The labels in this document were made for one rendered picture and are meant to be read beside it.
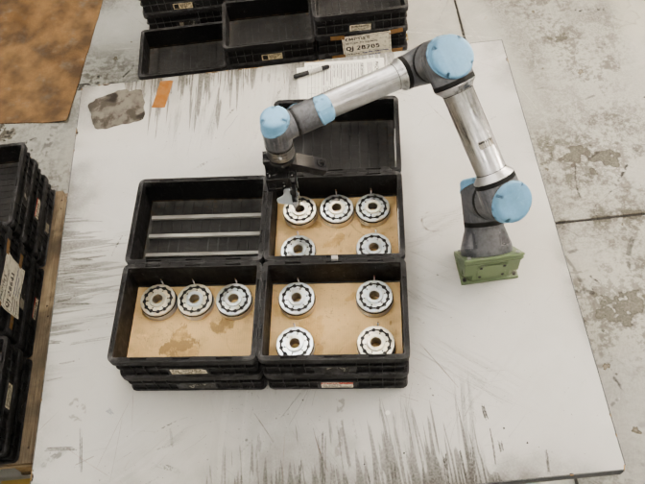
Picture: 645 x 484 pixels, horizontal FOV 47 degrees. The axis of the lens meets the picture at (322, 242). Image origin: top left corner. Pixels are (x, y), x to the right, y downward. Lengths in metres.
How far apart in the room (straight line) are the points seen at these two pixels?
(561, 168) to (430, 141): 1.02
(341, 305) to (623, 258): 1.51
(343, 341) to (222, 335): 0.34
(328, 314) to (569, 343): 0.70
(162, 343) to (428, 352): 0.76
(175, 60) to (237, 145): 1.07
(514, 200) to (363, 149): 0.58
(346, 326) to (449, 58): 0.77
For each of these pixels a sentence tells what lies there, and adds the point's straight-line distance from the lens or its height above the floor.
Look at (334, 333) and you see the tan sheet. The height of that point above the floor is 0.83.
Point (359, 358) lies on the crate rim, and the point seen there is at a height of 0.93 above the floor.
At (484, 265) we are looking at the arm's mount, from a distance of 2.22.
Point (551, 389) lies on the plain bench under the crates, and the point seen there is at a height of 0.70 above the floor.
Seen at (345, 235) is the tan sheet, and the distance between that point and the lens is 2.22.
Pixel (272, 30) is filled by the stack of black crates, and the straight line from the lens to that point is 3.49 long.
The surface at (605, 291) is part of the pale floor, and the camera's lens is 3.18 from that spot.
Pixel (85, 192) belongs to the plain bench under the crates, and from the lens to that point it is 2.68.
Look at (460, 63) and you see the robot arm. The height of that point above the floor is 1.30.
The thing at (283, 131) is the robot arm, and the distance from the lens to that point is 1.86.
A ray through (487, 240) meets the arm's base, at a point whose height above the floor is 0.86.
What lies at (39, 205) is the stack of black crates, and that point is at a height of 0.28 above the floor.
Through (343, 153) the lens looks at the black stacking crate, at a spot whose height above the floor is 0.83.
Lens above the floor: 2.71
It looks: 58 degrees down
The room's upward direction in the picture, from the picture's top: 9 degrees counter-clockwise
